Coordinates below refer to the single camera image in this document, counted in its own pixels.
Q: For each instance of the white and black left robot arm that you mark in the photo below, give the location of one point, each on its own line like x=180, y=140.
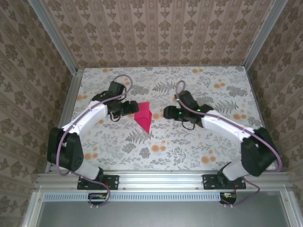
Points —
x=87, y=118

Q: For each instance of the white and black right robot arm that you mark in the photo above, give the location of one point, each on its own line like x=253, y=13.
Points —
x=225, y=126

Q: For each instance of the grey metal panel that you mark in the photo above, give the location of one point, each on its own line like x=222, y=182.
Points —
x=161, y=215

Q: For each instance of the aluminium corner post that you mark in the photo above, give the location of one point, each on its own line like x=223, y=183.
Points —
x=263, y=35
x=56, y=37

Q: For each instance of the pink paper sheet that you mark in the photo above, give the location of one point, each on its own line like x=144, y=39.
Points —
x=144, y=118

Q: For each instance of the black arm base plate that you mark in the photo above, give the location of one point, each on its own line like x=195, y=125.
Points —
x=113, y=182
x=208, y=182

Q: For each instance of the floral table cover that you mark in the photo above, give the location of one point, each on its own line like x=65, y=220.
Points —
x=189, y=153

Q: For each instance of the aluminium lower frame bar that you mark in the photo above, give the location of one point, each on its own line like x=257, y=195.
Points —
x=290, y=210
x=32, y=210

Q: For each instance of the aluminium side rail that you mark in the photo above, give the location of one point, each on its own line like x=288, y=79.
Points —
x=71, y=94

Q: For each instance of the black connector board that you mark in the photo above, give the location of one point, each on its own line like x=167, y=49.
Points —
x=94, y=201
x=230, y=199

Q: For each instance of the aluminium cross rail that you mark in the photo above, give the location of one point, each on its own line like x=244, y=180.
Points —
x=161, y=180

